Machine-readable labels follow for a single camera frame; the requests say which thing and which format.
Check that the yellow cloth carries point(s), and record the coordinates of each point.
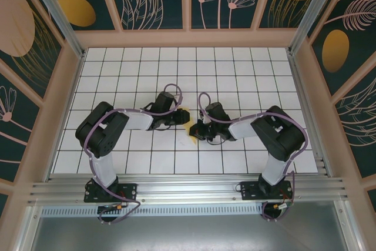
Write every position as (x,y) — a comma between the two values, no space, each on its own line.
(192,119)

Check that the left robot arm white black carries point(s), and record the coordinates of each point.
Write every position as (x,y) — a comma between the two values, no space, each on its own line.
(138,121)

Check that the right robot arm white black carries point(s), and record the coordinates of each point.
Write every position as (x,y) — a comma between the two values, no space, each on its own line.
(242,130)

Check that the yellow power connector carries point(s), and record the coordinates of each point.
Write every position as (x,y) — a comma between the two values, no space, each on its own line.
(119,207)
(276,205)

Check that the grey metal panel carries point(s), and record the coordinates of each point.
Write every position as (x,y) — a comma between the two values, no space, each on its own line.
(188,233)

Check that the aluminium mounting rail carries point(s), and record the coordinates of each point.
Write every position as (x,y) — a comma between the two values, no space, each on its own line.
(188,186)

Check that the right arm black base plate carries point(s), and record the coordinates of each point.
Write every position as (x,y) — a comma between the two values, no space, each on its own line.
(249,190)

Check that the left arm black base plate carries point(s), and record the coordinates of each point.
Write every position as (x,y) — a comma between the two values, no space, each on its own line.
(130,189)

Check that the aluminium side rail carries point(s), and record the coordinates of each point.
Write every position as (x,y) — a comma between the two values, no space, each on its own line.
(304,92)

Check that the aluminium frame post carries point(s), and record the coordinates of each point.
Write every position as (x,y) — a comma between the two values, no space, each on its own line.
(320,13)
(55,13)

